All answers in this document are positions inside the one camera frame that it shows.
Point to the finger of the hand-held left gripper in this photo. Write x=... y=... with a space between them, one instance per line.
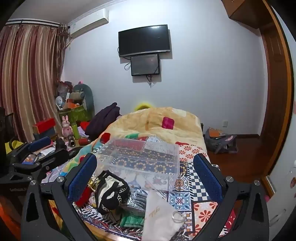
x=40 y=141
x=56 y=154

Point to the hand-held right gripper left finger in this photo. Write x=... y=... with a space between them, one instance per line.
x=82 y=177

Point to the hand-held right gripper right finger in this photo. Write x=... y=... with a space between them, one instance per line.
x=208 y=179

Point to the black and white pouch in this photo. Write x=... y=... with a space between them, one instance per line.
x=108 y=194

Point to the grey glittery cloth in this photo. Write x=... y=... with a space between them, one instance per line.
x=136 y=200

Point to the clear acrylic box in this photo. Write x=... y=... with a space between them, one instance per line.
x=138 y=157

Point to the green cloth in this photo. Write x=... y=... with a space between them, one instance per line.
x=131 y=221

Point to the gold ornament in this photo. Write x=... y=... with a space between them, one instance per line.
x=93 y=183

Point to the red box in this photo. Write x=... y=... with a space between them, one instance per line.
x=44 y=126

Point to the red fuzzy cloth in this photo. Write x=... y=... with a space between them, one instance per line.
x=83 y=197

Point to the patchwork patterned quilt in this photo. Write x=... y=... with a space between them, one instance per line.
x=196 y=197

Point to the pink rabbit toy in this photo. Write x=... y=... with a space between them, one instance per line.
x=66 y=127

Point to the red cylinder can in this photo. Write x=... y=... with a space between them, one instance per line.
x=84 y=140

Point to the grey backpack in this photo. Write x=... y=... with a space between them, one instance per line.
x=218 y=141

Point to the blue cat figurine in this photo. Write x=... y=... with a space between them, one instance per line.
x=59 y=102

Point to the green cardboard box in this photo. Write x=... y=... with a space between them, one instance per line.
x=77 y=114

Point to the dark purple clothing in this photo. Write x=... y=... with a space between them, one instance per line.
x=104 y=120

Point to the grey green plush toy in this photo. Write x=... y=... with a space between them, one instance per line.
x=86 y=97

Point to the striped brown curtain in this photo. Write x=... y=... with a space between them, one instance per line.
x=30 y=76

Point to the white wardrobe door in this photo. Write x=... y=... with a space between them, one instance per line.
x=283 y=185

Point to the yellow blanket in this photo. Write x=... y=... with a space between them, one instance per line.
x=138 y=120

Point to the yellow round object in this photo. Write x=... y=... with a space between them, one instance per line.
x=143 y=106

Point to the small black monitor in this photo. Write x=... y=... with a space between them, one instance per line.
x=145 y=64

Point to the white air conditioner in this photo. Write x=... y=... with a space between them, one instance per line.
x=90 y=22

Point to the wooden overhead cabinet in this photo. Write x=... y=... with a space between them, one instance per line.
x=247 y=11

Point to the white wall outlet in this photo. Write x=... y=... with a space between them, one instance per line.
x=225 y=123

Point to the wooden door frame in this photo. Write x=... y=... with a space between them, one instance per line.
x=275 y=92

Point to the white curtain rail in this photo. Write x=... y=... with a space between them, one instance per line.
x=34 y=22

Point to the wall-mounted black television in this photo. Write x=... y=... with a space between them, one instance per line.
x=144 y=40

